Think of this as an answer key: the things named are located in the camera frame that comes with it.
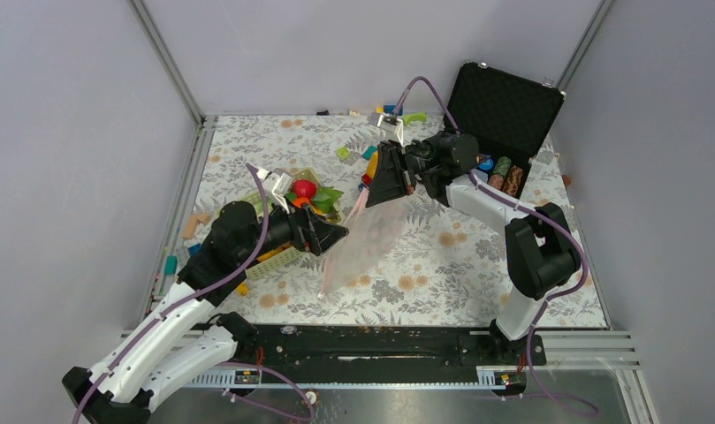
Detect blue yellow brick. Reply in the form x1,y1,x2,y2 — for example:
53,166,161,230
375,104,403,116

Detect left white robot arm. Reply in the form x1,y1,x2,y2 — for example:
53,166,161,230
62,201,349,423

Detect green toy leaf vegetable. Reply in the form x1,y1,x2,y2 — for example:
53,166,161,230
285,185,344,213

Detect yellow toy block sailboat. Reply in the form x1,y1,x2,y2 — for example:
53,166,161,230
361,151,379,189

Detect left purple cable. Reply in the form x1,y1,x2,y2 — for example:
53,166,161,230
70,163,270,424

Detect blue grey block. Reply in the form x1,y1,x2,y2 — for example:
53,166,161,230
187,243,202,256

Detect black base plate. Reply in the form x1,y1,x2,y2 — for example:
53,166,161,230
143,313,545,388

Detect red toy apple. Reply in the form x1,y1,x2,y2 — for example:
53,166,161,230
291,179,318,200

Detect small green toy block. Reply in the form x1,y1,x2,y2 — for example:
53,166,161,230
336,147,351,161

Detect floral table mat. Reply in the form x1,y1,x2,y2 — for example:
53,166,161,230
166,114,610,329

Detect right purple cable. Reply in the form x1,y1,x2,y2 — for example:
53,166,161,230
392,76,601,420

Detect pale green plastic basket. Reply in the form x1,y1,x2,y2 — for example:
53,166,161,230
212,165,316,280

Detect teal block at rail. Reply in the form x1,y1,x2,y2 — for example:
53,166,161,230
163,255,179,276

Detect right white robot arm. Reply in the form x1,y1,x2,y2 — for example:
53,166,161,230
366,132,588,364

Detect black poker chip case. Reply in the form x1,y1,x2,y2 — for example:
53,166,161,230
444,62,566,198

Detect clear pink dotted zip bag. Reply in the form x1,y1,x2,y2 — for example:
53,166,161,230
318,188,409,299

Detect teal toy block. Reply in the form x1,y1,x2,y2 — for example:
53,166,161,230
361,146,377,161

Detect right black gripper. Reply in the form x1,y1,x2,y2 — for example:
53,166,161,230
363,132,448,209

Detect tan wooden block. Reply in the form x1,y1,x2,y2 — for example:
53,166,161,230
181,213,212,239

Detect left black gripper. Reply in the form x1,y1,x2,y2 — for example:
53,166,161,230
238,192,349,266

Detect yellow toy fruit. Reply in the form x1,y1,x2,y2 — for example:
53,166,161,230
256,246,286,263

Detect green arch block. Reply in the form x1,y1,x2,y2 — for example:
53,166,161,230
402,112,427,125

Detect purple cable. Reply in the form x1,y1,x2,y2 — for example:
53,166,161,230
70,163,270,424
392,76,601,420

